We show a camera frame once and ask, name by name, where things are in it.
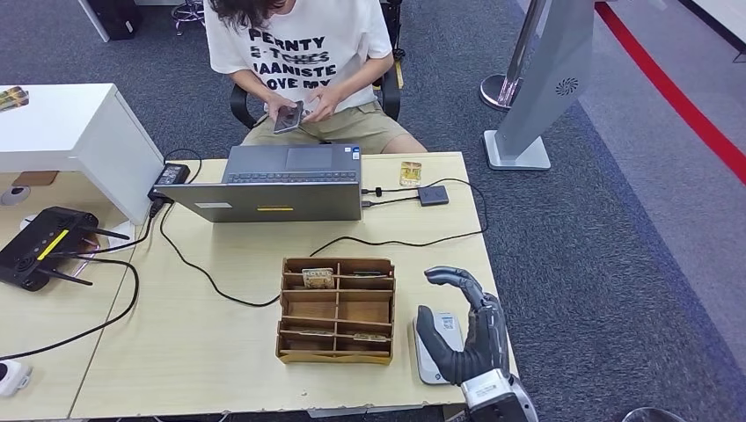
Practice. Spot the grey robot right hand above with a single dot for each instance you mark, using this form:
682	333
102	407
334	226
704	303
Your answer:
486	343

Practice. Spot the person's left hand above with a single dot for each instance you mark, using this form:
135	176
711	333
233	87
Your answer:
325	105

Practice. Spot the person's right hand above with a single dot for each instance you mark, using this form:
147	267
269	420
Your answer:
275	106

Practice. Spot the dark smartphone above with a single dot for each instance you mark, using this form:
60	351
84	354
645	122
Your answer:
288	118

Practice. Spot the gold ID card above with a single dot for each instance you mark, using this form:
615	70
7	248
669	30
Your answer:
411	174

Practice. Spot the wooden card organizer box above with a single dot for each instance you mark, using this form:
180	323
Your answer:
358	311

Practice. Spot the person's left forearm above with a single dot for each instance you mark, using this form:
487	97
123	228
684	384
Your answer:
367	78

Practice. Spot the person's right forearm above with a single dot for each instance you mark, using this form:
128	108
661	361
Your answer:
250	86

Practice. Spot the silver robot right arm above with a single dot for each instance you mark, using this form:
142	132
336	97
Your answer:
521	405

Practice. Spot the white card reader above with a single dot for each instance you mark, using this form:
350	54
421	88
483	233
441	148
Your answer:
428	370

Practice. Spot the person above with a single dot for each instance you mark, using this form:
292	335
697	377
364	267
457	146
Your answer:
297	23

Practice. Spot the patterned gold card stack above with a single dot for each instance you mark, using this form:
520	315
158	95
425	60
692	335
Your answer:
13	98

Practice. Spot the black office chair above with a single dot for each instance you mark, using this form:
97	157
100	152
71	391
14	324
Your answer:
389	99

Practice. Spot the grey open laptop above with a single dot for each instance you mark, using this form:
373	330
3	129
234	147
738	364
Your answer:
265	204

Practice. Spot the black laptop power adapter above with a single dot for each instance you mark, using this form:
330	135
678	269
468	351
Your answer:
172	175

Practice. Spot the chrome stool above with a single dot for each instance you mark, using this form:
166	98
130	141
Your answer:
186	9

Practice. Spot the small black hub box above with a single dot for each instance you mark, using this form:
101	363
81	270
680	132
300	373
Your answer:
433	195

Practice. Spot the grey round base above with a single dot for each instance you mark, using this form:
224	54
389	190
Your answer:
653	416

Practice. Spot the black cabinet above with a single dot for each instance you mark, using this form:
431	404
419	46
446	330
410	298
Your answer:
116	17

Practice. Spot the white paper slip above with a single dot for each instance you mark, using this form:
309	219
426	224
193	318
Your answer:
124	239

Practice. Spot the grey kiosk stand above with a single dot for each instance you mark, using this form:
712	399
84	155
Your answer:
542	87

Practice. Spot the brown cardboard piece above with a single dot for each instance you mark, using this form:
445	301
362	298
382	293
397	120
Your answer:
36	178

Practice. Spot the round white device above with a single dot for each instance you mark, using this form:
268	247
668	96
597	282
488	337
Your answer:
14	196

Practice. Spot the black router with antennas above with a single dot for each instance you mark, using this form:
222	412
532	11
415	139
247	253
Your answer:
31	256

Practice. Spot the white power strip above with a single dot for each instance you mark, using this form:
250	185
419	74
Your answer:
14	377

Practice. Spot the chrome stanchion post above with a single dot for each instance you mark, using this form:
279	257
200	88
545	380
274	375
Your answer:
501	90

